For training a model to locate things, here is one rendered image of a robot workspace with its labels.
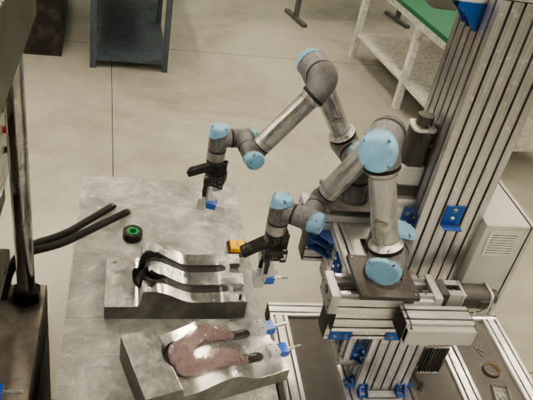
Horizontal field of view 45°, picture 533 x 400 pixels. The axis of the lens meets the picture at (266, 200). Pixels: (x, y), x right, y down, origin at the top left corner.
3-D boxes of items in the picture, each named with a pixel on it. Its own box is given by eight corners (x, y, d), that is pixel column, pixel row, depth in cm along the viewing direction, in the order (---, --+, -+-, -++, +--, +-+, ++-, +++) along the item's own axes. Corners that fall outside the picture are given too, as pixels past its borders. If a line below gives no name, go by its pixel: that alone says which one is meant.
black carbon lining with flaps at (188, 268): (224, 267, 247) (227, 249, 242) (228, 298, 234) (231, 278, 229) (132, 266, 239) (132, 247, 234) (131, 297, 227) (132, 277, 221)
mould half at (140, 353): (254, 325, 235) (258, 303, 229) (286, 379, 217) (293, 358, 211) (119, 358, 213) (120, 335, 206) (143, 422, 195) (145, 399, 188)
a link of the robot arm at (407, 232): (410, 251, 231) (421, 221, 223) (402, 272, 220) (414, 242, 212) (378, 239, 233) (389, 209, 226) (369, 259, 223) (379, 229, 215)
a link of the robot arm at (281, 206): (291, 205, 212) (268, 197, 214) (285, 232, 218) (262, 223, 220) (300, 194, 218) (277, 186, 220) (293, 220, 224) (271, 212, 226)
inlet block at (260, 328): (281, 323, 234) (284, 313, 231) (288, 332, 231) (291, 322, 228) (249, 331, 228) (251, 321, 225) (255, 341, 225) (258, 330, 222)
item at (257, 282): (285, 278, 243) (287, 267, 240) (287, 287, 239) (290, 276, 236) (251, 278, 240) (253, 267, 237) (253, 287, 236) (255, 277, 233)
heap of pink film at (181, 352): (231, 328, 224) (234, 312, 220) (252, 366, 212) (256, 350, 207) (159, 345, 213) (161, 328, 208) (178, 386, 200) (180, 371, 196)
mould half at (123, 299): (235, 271, 257) (239, 245, 250) (243, 319, 237) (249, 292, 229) (106, 268, 246) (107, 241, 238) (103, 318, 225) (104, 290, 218)
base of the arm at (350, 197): (362, 186, 280) (368, 167, 274) (371, 207, 268) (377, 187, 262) (329, 184, 277) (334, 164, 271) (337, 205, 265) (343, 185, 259)
